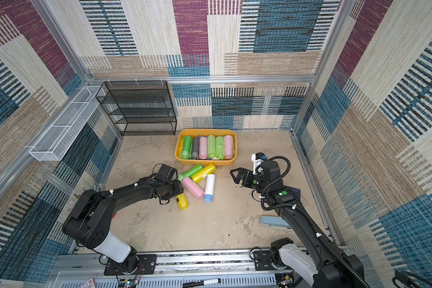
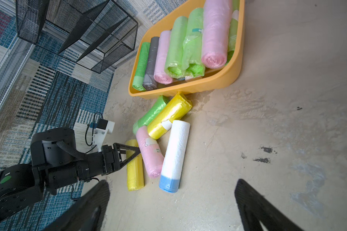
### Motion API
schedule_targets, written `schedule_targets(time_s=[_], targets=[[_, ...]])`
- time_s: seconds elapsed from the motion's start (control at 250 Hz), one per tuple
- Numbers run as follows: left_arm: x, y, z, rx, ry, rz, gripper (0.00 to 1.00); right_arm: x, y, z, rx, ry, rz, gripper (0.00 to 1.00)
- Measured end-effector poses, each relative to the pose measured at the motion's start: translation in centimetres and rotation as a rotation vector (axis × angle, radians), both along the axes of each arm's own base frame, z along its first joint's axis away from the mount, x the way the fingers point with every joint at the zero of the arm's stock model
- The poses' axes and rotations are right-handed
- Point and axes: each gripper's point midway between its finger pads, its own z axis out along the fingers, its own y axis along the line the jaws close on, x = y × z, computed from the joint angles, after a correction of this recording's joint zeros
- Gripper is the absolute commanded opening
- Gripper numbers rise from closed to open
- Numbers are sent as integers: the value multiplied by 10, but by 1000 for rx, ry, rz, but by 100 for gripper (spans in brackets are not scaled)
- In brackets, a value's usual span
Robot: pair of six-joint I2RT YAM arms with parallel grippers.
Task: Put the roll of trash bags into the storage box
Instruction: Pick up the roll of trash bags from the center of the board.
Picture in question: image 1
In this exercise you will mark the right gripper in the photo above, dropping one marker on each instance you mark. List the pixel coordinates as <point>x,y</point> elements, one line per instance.
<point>248,178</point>

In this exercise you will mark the light green roll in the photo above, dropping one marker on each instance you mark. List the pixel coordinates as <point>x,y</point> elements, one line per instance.
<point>220,154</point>
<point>211,146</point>

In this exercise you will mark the pink roll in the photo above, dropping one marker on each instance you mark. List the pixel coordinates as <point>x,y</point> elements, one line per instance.
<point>228,147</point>
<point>203,149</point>
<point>190,186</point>

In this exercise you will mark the grey roll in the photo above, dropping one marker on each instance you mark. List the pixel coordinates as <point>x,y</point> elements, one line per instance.
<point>195,148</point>

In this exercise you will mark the dark green roll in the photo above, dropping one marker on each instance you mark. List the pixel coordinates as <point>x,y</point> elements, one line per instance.
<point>186,147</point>

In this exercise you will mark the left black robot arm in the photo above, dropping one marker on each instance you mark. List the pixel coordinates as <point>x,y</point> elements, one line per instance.
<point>90,219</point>

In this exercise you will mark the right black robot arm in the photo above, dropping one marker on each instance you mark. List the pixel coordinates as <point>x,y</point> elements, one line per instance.
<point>324,264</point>

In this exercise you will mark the white roll blue end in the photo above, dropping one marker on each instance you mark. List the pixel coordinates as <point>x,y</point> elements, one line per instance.
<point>209,188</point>

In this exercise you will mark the yellow roll near box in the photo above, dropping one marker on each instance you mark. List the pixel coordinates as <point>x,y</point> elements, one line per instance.
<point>203,173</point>

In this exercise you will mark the green roll near box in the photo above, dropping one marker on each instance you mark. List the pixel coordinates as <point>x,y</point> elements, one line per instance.
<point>190,172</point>

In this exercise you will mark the yellow plastic storage box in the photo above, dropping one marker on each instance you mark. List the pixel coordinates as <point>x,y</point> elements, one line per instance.
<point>205,132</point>

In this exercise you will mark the small yellow roll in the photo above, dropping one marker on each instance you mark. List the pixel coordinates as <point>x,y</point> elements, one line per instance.
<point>182,201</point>

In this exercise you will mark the dark blue notebook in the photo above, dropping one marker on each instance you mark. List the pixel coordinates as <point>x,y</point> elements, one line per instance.
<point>295,192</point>

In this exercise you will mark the light blue stapler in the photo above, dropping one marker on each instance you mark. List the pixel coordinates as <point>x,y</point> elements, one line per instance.
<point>274,222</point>

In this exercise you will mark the black marker pen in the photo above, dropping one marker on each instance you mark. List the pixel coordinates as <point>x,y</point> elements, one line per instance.
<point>207,282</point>

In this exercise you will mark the black mesh shelf rack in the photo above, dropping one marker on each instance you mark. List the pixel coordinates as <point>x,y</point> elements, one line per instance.
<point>139,108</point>

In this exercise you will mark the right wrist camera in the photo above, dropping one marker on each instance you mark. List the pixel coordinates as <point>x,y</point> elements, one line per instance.
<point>257,159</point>

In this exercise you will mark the white wire wall basket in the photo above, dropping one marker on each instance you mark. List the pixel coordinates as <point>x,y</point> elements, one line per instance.
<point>59,137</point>

